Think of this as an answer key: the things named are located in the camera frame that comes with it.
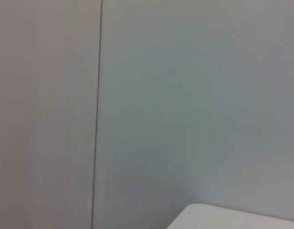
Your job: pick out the white table with rounded corner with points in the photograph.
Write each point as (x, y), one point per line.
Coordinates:
(233, 219)

